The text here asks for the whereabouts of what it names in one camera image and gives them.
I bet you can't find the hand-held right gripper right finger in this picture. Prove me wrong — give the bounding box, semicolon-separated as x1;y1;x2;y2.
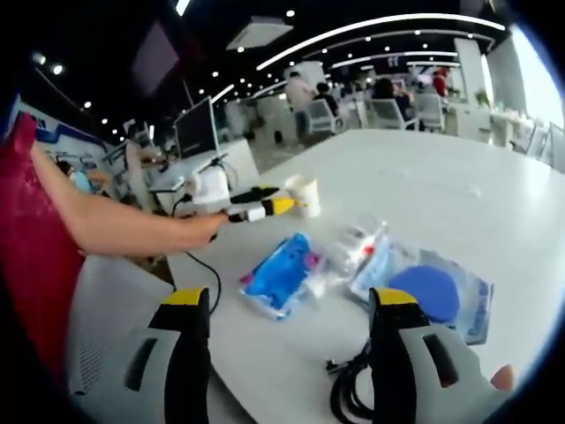
368;285;516;424

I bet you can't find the white paper cup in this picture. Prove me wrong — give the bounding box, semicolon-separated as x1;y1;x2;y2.
284;175;322;219

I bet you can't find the white grey office chair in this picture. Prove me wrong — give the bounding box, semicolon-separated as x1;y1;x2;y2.
417;93;445;132
542;122;565;173
370;97;420;132
524;125;548;158
306;99;343;133

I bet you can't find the clear plastic bottle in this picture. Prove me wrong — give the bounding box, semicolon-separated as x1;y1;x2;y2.
335;218;392;284

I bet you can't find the white mesh office chair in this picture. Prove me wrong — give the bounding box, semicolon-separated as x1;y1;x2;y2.
65;255;177;398

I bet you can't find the clear plastic pouch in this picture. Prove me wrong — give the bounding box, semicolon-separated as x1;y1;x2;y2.
383;249;494;345

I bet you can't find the dark computer monitor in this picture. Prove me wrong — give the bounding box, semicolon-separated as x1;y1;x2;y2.
175;95;222;160

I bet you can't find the light blue plastic packet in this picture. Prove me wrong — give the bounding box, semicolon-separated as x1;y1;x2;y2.
348;236;401;310

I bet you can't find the person's red garment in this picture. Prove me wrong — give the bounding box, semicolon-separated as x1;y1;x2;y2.
0;112;87;385

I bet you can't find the blue round pad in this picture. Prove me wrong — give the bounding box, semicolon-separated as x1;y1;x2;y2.
388;264;461;326

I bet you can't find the long curved ceiling light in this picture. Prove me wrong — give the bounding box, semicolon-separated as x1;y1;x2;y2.
255;12;507;72

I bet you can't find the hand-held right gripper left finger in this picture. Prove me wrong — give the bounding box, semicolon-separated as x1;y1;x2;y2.
83;285;213;424

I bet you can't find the white side desk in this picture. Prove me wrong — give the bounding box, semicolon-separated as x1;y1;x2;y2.
148;140;260;213

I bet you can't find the blue white wall banner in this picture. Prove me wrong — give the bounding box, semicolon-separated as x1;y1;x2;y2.
8;95;109;154

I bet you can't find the group of ceiling spotlights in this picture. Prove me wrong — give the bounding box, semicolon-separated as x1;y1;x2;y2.
33;8;478;133

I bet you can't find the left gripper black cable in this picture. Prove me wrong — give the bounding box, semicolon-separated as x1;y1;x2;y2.
170;193;222;315

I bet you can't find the ceiling air conditioner vent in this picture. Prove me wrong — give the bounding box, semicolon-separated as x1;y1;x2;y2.
226;16;295;50

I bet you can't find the white table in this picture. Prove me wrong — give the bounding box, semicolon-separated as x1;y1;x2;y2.
167;127;565;424

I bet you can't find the person's right hand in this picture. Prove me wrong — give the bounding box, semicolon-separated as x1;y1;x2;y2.
489;363;516;392

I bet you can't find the blue tissue packet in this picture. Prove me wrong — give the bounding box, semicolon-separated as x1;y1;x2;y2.
239;231;328;322

